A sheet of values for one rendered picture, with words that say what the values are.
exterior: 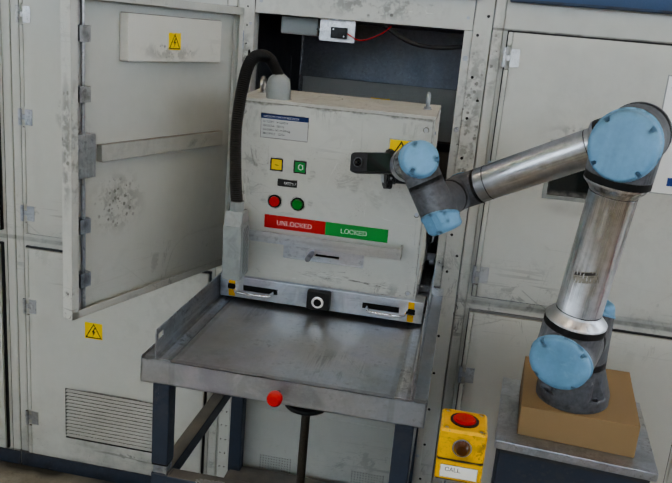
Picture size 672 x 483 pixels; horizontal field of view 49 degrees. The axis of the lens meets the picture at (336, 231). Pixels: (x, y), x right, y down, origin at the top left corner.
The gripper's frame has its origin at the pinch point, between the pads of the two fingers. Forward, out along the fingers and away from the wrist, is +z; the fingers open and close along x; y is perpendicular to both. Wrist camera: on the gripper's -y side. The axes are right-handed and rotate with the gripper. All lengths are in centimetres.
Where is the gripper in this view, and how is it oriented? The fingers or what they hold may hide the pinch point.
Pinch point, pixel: (382, 172)
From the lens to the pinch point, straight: 180.7
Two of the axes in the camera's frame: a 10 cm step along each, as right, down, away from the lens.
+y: 9.9, 0.6, 1.0
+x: 0.6, -10.0, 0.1
